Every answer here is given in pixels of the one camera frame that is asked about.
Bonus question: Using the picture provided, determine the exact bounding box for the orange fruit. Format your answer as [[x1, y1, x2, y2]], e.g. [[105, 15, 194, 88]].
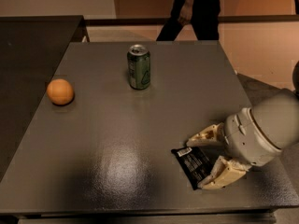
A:
[[47, 79, 75, 105]]

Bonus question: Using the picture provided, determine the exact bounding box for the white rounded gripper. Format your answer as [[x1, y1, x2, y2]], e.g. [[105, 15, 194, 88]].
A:
[[186, 108, 282, 190]]

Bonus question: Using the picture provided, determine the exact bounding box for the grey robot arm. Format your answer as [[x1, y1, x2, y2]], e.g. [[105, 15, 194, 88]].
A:
[[187, 63, 299, 189]]

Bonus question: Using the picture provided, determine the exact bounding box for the green soda can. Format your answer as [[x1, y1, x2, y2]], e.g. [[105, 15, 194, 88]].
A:
[[127, 44, 150, 90]]

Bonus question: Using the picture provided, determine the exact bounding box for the black rxbar chocolate wrapper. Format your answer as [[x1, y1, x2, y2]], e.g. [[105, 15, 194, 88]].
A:
[[171, 147, 218, 189]]

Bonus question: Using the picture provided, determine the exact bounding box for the person in dark clothes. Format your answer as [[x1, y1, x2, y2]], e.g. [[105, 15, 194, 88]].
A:
[[156, 0, 221, 41]]

